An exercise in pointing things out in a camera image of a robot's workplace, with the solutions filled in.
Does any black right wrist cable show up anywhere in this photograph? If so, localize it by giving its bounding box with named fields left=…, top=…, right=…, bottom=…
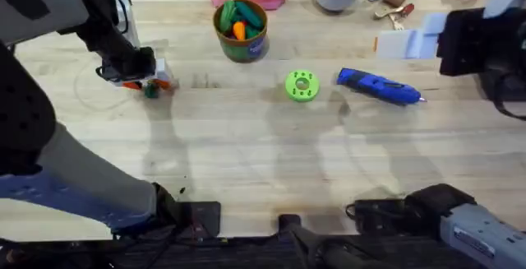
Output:
left=477, top=70, right=526, bottom=123

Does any green disc with holes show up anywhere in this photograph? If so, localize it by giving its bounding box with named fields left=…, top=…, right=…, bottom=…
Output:
left=284, top=69, right=321, bottom=104

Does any gold fork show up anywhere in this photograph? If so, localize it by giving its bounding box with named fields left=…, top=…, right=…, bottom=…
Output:
left=387, top=13, right=406, bottom=31

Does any tub with toy vegetables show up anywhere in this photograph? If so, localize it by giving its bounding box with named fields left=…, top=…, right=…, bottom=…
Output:
left=212, top=0, right=271, bottom=64

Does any gold spoon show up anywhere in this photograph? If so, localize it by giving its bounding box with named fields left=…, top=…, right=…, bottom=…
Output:
left=374, top=6, right=406, bottom=20

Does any blue electric screwdriver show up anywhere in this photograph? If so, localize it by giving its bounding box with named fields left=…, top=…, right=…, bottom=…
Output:
left=336, top=67, right=427, bottom=107

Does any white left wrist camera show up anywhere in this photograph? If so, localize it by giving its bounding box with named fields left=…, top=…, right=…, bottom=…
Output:
left=109, top=0, right=141, bottom=50

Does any green toy vegetable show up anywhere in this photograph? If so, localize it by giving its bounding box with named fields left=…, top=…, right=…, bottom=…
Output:
left=143, top=80, right=160, bottom=100

